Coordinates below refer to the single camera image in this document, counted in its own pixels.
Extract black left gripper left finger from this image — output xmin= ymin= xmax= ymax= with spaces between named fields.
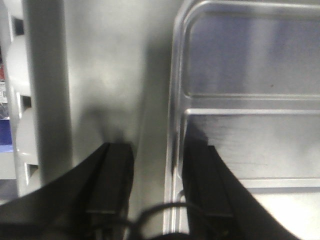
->
xmin=0 ymin=143 xmax=134 ymax=240

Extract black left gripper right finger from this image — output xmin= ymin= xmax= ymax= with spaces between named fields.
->
xmin=182 ymin=124 xmax=297 ymax=240

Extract silver metal tray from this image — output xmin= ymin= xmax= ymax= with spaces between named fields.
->
xmin=23 ymin=0 xmax=320 ymax=240

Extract black cable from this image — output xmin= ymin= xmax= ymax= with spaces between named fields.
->
xmin=94 ymin=201 xmax=226 ymax=240

